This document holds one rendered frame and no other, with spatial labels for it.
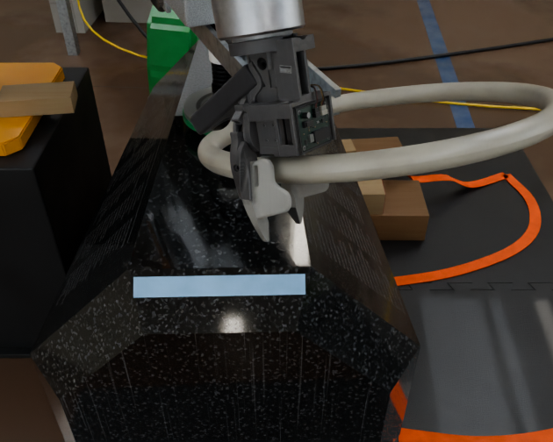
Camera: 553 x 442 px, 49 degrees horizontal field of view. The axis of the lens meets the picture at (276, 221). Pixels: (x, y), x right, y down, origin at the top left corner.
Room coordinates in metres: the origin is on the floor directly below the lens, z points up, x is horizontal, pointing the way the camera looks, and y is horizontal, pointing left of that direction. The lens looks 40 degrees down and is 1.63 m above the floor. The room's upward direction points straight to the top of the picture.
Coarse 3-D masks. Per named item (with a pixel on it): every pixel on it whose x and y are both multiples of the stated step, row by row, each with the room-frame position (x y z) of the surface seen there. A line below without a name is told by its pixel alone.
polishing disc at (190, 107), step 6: (198, 90) 1.41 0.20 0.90; (204, 90) 1.41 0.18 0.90; (210, 90) 1.41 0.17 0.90; (192, 96) 1.37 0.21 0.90; (198, 96) 1.37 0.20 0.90; (204, 96) 1.37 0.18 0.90; (210, 96) 1.37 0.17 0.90; (186, 102) 1.35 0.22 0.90; (192, 102) 1.35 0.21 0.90; (198, 102) 1.35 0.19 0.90; (204, 102) 1.35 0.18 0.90; (186, 108) 1.32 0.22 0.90; (192, 108) 1.32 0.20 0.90; (198, 108) 1.32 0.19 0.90; (186, 114) 1.29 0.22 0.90; (192, 114) 1.29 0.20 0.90
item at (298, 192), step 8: (288, 184) 0.56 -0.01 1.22; (296, 184) 0.56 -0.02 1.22; (304, 184) 0.56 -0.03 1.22; (312, 184) 0.55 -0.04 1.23; (320, 184) 0.55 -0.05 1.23; (328, 184) 0.54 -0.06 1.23; (296, 192) 0.56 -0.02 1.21; (304, 192) 0.56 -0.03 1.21; (312, 192) 0.55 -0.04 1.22; (320, 192) 0.55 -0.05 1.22; (296, 200) 0.55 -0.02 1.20; (296, 208) 0.55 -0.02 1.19; (296, 216) 0.55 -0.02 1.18
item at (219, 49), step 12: (156, 0) 1.49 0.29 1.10; (204, 36) 1.26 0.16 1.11; (216, 36) 1.18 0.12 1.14; (216, 48) 1.18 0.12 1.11; (228, 48) 1.12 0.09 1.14; (228, 60) 1.11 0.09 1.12; (240, 60) 1.06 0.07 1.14; (228, 72) 1.11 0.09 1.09; (312, 72) 1.02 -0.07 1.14; (324, 84) 0.97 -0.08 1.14; (336, 96) 0.94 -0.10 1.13
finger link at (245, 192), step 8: (232, 136) 0.54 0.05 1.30; (240, 136) 0.54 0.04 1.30; (232, 144) 0.54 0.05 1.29; (240, 144) 0.53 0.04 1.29; (232, 152) 0.53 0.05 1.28; (240, 152) 0.52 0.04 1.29; (248, 152) 0.53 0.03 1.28; (232, 160) 0.53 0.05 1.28; (240, 160) 0.52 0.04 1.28; (248, 160) 0.53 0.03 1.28; (232, 168) 0.52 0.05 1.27; (240, 168) 0.52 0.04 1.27; (248, 168) 0.52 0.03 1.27; (240, 176) 0.52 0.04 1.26; (248, 176) 0.52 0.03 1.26; (240, 184) 0.51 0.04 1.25; (248, 184) 0.51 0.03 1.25; (240, 192) 0.51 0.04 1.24; (248, 192) 0.51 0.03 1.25
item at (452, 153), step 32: (352, 96) 0.94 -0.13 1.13; (384, 96) 0.93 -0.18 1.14; (416, 96) 0.91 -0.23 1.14; (448, 96) 0.89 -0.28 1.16; (480, 96) 0.85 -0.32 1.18; (512, 96) 0.79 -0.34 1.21; (544, 96) 0.70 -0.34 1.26; (224, 128) 0.79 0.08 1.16; (512, 128) 0.54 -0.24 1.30; (544, 128) 0.56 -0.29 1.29; (224, 160) 0.59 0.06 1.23; (288, 160) 0.54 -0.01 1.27; (320, 160) 0.52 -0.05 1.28; (352, 160) 0.51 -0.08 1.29; (384, 160) 0.50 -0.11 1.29; (416, 160) 0.50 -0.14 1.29; (448, 160) 0.50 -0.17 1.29; (480, 160) 0.52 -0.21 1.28
